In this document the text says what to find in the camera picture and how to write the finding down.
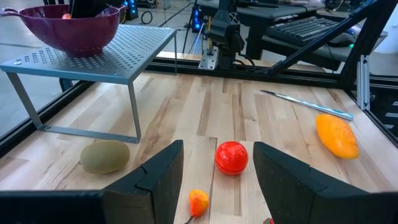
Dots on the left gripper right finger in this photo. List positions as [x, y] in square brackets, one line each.
[298, 196]

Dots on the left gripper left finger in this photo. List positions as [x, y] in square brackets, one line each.
[149, 193]

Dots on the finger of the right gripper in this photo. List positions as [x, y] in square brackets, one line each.
[79, 8]
[97, 7]

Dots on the red toy strawberry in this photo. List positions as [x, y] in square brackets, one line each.
[269, 221]
[66, 16]

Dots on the dark red bowl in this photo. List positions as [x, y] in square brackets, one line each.
[77, 34]

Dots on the small orange toy peach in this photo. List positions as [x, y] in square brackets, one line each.
[199, 202]

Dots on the brown toy kiwi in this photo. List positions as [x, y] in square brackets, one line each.
[104, 157]

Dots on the red toy tomato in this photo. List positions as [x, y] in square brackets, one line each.
[231, 157]

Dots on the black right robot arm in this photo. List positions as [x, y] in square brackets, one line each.
[225, 28]

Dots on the black computer tower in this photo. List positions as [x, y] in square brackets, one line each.
[197, 25]
[130, 9]

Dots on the grey perforated metal shelf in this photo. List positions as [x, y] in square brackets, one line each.
[124, 53]

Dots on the orange toy mango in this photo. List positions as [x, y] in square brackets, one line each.
[337, 137]

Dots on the black computer mouse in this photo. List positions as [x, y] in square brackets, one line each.
[342, 40]

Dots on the black computer keyboard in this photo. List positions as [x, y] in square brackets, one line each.
[304, 29]

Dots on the dark computer desk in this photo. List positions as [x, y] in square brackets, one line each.
[264, 12]

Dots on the black aluminium table frame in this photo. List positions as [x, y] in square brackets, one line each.
[295, 77]

